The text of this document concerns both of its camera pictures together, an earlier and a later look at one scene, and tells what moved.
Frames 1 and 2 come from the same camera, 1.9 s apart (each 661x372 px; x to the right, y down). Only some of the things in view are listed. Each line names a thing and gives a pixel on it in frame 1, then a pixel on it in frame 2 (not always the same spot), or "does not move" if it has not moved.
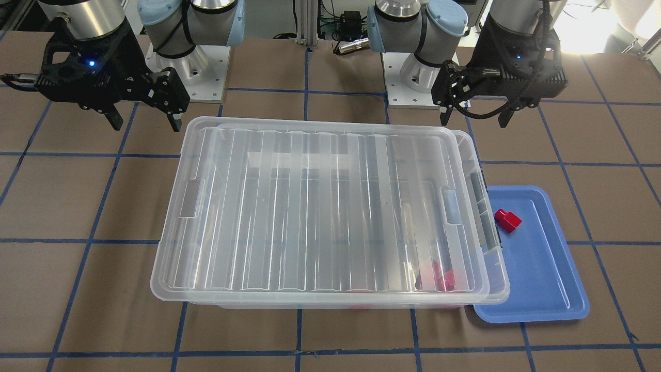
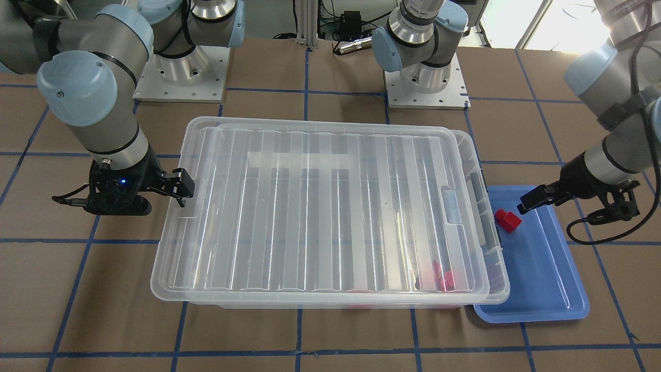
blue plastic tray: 544,285 does not move
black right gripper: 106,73 → 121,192
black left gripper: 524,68 → 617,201
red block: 508,220 does not move
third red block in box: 361,306 does not move
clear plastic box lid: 264,210 does not move
